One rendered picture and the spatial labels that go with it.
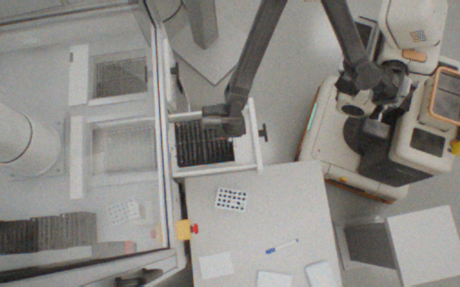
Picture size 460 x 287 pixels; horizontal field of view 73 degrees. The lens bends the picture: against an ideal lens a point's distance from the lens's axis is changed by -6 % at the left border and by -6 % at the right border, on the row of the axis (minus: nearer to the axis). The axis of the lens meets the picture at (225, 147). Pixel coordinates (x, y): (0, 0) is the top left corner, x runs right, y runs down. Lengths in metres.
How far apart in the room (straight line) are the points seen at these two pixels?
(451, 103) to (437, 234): 0.54
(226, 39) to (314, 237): 1.61
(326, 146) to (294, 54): 0.83
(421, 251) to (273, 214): 0.62
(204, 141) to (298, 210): 0.48
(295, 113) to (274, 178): 0.99
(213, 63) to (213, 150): 1.22
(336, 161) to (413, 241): 0.67
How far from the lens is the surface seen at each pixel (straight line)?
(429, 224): 1.57
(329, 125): 2.01
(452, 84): 1.61
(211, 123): 1.00
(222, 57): 2.42
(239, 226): 1.36
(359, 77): 1.01
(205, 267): 1.36
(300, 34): 2.60
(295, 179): 1.40
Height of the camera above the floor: 2.12
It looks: 75 degrees down
